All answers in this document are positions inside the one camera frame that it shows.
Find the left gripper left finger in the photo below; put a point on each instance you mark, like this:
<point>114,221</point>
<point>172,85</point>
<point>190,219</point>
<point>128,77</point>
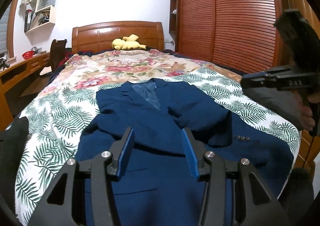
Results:
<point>63,203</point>

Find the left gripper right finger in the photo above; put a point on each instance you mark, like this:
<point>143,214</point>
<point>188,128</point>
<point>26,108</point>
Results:
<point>234,192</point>

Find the navy blue suit jacket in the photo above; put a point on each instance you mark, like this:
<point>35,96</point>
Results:
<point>157,188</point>

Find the right hand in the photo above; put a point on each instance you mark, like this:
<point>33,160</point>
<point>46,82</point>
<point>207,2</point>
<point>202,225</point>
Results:
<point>306,115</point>

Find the dark grey sleeve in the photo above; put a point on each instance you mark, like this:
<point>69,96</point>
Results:
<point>282,103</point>

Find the palm leaf print sheet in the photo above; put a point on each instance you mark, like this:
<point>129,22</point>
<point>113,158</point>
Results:
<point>65,107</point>

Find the wooden louvered wardrobe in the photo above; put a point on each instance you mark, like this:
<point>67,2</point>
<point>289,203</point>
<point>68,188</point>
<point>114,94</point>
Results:
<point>238,34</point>

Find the floral quilt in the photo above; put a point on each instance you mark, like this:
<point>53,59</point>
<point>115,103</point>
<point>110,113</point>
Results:
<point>85,70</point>

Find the wooden desk cabinet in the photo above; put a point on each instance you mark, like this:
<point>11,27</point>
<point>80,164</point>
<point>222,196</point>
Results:
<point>15,74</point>

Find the dark wooden chair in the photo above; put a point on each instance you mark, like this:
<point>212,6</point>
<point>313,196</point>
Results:
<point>56,55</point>

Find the red bowl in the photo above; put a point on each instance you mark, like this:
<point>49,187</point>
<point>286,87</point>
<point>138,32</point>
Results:
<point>28,55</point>

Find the yellow plush toy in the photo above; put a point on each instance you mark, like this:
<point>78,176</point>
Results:
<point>127,43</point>

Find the wooden headboard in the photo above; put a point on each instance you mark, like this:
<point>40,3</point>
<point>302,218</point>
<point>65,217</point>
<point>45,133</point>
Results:
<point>99,36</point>

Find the white wall shelf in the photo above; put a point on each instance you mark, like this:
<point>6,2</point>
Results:
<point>38,14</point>

